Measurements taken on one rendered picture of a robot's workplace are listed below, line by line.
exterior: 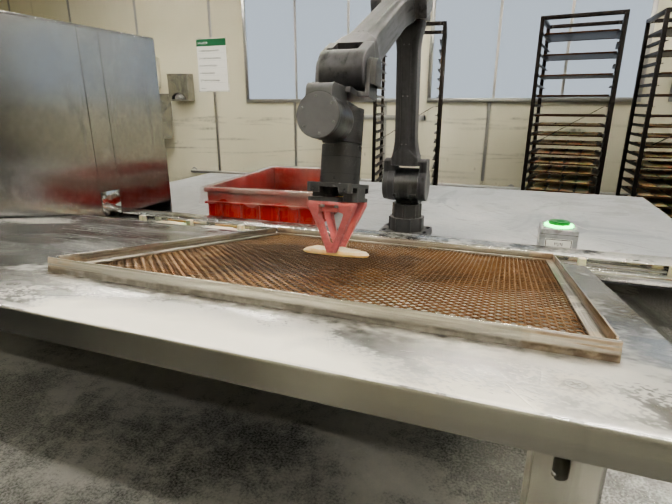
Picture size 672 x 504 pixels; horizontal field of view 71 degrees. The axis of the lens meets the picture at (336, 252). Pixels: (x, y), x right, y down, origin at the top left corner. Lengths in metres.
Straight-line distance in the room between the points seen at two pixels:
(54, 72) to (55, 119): 0.10
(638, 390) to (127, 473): 0.40
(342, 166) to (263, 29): 5.45
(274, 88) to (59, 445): 5.59
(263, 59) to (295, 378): 5.82
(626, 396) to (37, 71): 1.15
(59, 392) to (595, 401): 0.54
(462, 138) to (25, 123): 4.62
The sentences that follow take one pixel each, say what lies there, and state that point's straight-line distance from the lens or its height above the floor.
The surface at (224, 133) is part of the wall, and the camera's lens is 6.36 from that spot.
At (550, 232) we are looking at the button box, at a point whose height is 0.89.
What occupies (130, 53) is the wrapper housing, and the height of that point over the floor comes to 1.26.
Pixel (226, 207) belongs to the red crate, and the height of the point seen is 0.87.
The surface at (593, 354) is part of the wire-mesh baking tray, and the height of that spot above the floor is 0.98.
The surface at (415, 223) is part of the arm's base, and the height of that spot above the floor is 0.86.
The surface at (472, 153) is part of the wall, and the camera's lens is 5.34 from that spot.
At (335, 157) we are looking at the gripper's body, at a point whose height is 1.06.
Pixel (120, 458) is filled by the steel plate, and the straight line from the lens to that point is 0.51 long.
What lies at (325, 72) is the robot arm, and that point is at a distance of 0.68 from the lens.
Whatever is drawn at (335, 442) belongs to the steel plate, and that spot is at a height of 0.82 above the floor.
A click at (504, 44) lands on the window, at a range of 5.33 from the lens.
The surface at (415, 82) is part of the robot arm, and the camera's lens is 1.09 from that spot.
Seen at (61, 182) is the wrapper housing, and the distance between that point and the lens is 1.23.
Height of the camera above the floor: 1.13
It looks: 17 degrees down
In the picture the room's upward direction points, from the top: straight up
